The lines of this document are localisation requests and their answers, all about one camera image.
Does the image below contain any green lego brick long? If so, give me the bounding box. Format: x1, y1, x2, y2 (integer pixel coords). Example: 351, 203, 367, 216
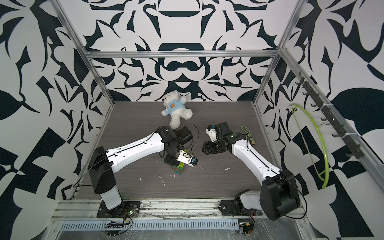
172, 167, 183, 174

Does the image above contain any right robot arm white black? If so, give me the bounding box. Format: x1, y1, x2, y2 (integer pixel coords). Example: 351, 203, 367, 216
202, 130, 301, 221

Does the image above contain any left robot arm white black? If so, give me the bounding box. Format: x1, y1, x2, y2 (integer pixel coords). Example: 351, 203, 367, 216
87, 126, 198, 213

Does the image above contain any white teddy bear blue shirt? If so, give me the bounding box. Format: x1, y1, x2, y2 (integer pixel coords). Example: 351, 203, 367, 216
161, 90, 193, 130

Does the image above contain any black connector box right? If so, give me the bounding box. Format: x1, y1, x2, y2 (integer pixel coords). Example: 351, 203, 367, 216
238, 223, 254, 236

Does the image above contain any black usb hub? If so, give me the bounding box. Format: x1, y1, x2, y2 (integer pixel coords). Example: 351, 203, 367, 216
104, 222, 125, 232

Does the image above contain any green plastic hanger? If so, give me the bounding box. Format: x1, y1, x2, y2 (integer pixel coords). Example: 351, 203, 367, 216
289, 103, 330, 189

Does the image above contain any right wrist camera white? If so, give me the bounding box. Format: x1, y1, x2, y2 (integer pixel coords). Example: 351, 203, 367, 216
206, 125, 218, 143

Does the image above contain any flag pattern keychain pouch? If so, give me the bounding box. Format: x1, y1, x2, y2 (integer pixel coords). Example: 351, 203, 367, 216
248, 138, 256, 146

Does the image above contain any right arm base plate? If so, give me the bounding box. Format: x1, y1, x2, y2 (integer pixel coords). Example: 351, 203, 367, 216
219, 200, 263, 217

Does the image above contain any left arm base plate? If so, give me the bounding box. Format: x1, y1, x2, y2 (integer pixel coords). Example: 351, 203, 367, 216
97, 201, 142, 219

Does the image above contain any white vented cable duct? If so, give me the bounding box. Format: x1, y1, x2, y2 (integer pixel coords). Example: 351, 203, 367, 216
60, 219, 240, 231

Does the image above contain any aluminium frame crossbar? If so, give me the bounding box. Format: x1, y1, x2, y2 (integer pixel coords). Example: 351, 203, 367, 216
84, 50, 277, 59

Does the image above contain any black wall hook rack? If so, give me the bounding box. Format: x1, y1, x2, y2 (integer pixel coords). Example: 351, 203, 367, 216
297, 72, 365, 159

